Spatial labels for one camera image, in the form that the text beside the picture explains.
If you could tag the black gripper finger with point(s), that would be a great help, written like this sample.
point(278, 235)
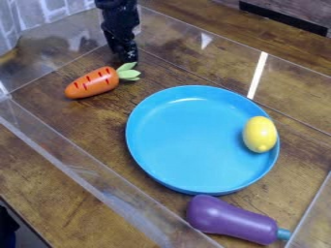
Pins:
point(111, 42)
point(128, 51)

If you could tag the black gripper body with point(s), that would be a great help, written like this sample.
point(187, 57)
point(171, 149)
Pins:
point(120, 18)

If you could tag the orange toy carrot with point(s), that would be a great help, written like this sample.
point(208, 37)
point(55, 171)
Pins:
point(100, 81)

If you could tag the blue round tray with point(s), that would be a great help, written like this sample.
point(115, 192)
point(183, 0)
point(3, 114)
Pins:
point(183, 135)

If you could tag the white patterned curtain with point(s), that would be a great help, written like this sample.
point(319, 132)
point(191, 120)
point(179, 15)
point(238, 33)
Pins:
point(25, 14)

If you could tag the yellow toy lemon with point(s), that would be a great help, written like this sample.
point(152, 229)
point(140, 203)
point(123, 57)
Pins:
point(259, 134)

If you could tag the purple toy eggplant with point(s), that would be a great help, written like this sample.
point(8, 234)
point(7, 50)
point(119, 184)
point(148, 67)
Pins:
point(216, 217)

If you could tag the clear acrylic enclosure wall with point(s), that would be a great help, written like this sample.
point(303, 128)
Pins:
point(68, 176)

